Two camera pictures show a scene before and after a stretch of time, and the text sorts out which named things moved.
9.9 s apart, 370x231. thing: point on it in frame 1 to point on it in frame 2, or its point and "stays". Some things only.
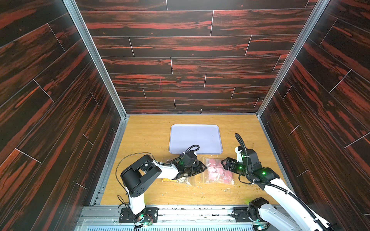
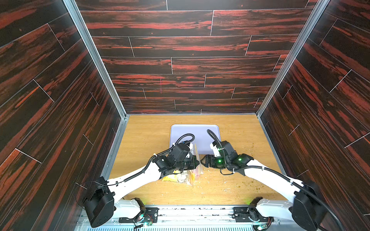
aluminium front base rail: (168, 218) stays
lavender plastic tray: (207, 137) stays
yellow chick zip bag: (215, 173) to (195, 176)
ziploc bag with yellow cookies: (191, 180) stays
